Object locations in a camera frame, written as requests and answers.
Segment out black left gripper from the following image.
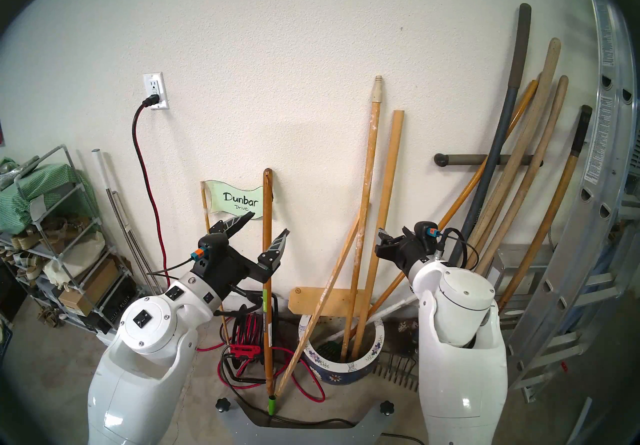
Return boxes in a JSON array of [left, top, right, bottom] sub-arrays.
[[192, 212, 291, 303]]

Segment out black shoe box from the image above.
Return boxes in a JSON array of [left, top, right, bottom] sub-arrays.
[[80, 279, 136, 335]]

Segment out thin square wooden stick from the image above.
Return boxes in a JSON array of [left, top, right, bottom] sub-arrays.
[[274, 204, 372, 399]]

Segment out brown handle with green tip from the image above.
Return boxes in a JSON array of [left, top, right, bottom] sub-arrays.
[[262, 168, 277, 416]]

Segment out long white pipe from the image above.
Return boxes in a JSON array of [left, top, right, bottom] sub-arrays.
[[327, 295, 418, 345]]

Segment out white strappy sandal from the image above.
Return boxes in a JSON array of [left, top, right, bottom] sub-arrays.
[[7, 250, 42, 281]]

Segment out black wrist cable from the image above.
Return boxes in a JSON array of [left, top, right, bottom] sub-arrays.
[[434, 228, 468, 270], [147, 257, 201, 282]]

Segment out cork wedge sandal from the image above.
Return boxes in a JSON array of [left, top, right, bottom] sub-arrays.
[[5, 225, 35, 251]]

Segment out grey metal shoe rack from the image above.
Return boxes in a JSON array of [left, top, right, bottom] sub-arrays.
[[0, 144, 136, 347]]

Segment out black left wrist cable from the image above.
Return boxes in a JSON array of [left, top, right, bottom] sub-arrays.
[[147, 257, 201, 282]]

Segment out thin metal rod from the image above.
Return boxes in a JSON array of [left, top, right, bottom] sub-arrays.
[[106, 189, 156, 295]]

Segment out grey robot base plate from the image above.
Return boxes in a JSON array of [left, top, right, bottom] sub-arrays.
[[217, 399, 401, 445]]

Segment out Dunbar Drive flag sign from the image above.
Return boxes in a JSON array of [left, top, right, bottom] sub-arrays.
[[200, 180, 265, 346]]

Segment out light wooden board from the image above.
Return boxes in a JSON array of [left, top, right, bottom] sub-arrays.
[[288, 287, 373, 318]]

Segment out green checkered cloth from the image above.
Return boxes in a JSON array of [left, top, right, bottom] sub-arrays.
[[0, 157, 96, 235]]

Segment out brown handle with black grip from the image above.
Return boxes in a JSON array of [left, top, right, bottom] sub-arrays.
[[497, 105, 593, 311]]

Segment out metal garden rake head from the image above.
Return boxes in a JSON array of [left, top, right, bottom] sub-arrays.
[[372, 353, 421, 392]]

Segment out thick pale wooden handle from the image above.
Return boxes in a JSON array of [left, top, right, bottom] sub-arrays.
[[465, 38, 562, 270]]

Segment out tan strappy sandal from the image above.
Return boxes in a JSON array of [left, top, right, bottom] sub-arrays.
[[41, 215, 88, 243], [30, 305, 62, 330]]

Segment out aluminium extension ladder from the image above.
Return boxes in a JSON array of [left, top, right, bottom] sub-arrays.
[[505, 0, 640, 405]]

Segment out silver glitter shoe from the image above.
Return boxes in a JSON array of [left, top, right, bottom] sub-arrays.
[[0, 155, 41, 190]]

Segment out white pipe and metal rods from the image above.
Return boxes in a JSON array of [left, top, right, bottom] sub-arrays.
[[91, 149, 161, 295]]

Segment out plain light wooden dowel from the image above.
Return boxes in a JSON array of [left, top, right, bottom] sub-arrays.
[[351, 110, 405, 360]]

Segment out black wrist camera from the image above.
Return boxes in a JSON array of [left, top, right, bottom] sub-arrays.
[[197, 233, 233, 265], [414, 221, 443, 245]]

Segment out grey metal step stool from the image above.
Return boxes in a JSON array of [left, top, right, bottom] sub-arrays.
[[485, 244, 556, 330]]

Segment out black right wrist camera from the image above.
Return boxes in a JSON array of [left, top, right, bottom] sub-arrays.
[[414, 221, 443, 245]]

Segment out white wall outlet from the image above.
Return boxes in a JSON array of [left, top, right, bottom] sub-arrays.
[[143, 72, 170, 111]]

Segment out red extension cord reel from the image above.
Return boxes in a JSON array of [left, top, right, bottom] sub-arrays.
[[217, 309, 327, 404]]

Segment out paint-spattered pole with threaded tip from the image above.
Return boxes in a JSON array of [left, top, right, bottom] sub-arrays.
[[340, 75, 384, 362]]

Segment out brown cardboard box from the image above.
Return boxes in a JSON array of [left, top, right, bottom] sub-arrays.
[[57, 258, 121, 317]]

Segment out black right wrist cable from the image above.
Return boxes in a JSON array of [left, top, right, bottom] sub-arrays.
[[434, 228, 468, 270]]

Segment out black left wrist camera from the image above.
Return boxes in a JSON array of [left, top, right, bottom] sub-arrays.
[[197, 233, 233, 265]]

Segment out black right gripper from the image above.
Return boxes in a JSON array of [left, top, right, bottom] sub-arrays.
[[374, 229, 441, 275]]

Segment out grey foam-grip long handle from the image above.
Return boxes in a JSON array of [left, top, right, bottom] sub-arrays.
[[447, 3, 532, 267]]

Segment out blue floral ceramic pot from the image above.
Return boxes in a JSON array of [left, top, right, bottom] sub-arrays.
[[298, 317, 386, 386]]

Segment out black floor cable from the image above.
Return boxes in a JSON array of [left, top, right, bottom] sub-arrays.
[[220, 349, 361, 427]]

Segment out black and red power cord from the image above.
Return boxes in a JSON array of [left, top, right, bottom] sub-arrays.
[[131, 94, 172, 290]]

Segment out cream fabric bag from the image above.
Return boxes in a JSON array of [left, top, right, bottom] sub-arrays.
[[42, 232, 107, 287]]

